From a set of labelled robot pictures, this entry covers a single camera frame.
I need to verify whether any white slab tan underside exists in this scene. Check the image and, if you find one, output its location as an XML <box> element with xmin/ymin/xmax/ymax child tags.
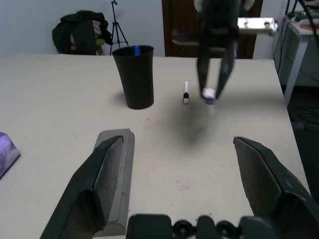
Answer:
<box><xmin>237</xmin><ymin>16</ymin><xmax>279</xmax><ymax>35</ymax></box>

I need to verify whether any wooden stool yellow-green seat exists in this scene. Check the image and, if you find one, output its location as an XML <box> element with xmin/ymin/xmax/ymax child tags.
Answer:
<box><xmin>69</xmin><ymin>37</ymin><xmax>107</xmax><ymax>55</ymax></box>

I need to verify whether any white grey desk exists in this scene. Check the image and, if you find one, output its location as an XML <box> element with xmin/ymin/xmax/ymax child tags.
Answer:
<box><xmin>273</xmin><ymin>14</ymin><xmax>319</xmax><ymax>107</ymax></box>

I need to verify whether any white pen blue cap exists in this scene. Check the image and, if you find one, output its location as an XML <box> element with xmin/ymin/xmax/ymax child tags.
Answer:
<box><xmin>201</xmin><ymin>87</ymin><xmax>217</xmax><ymax>117</ymax></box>

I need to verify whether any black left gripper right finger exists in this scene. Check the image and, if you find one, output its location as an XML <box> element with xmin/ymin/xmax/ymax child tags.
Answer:
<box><xmin>233</xmin><ymin>136</ymin><xmax>319</xmax><ymax>239</ymax></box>

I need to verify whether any brown wooden door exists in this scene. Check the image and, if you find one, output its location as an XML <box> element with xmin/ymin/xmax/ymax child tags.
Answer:
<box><xmin>161</xmin><ymin>0</ymin><xmax>264</xmax><ymax>59</ymax></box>

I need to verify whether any black tripod stand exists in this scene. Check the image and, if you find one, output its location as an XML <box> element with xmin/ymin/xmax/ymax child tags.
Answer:
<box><xmin>109</xmin><ymin>0</ymin><xmax>130</xmax><ymax>55</ymax></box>

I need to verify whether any purple tissue pack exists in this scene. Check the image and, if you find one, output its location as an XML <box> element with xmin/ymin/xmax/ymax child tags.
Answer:
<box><xmin>0</xmin><ymin>131</ymin><xmax>21</xmax><ymax>180</ymax></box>

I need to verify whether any black cup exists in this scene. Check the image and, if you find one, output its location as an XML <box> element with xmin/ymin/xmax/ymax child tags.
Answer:
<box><xmin>112</xmin><ymin>45</ymin><xmax>155</xmax><ymax>110</ymax></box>

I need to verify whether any black jacket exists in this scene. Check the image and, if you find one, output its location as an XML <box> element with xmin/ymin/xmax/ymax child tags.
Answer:
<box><xmin>51</xmin><ymin>10</ymin><xmax>113</xmax><ymax>55</ymax></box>

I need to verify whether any grey glasses case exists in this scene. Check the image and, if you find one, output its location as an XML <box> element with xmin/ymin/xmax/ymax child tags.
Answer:
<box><xmin>92</xmin><ymin>128</ymin><xmax>136</xmax><ymax>237</ymax></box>

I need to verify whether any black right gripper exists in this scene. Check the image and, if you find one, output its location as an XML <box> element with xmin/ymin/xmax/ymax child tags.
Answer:
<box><xmin>196</xmin><ymin>0</ymin><xmax>240</xmax><ymax>100</ymax></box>

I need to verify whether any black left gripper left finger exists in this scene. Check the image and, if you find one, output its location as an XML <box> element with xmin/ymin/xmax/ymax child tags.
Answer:
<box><xmin>39</xmin><ymin>135</ymin><xmax>125</xmax><ymax>239</ymax></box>

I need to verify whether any white pen black tip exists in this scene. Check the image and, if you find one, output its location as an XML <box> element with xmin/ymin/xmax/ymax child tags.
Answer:
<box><xmin>182</xmin><ymin>81</ymin><xmax>190</xmax><ymax>106</ymax></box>

